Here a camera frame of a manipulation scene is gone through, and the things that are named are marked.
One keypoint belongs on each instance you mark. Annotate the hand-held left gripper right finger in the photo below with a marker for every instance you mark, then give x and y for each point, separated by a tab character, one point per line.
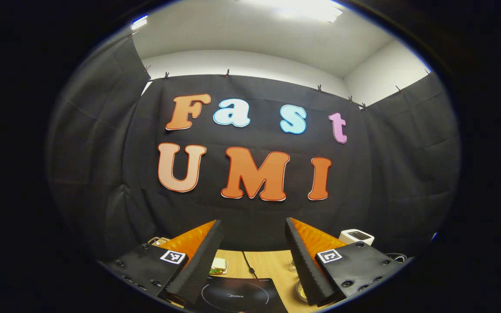
307	269

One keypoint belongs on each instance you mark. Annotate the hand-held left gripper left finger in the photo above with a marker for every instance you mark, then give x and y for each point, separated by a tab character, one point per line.
198	265

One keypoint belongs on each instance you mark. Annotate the stainless steel pot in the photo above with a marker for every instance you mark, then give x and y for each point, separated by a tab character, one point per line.
301	292

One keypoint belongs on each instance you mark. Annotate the black induction cooktop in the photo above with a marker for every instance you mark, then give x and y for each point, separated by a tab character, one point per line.
242	298

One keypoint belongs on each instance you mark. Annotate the clear plastic bottle green label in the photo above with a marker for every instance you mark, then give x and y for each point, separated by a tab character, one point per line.
294	266

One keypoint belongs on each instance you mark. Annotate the sandwich with lettuce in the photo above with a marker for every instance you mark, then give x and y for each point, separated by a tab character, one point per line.
218	264

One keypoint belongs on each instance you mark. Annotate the white toaster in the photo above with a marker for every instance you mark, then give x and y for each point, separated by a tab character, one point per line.
357	237

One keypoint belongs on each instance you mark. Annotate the row of small backdrop clips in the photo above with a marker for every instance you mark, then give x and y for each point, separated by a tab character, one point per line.
165	76

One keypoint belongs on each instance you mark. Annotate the small ceiling light panel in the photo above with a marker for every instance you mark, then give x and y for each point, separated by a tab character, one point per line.
139	21

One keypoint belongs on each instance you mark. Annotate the large ceiling light panel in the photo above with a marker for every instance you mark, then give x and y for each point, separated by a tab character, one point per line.
302	8

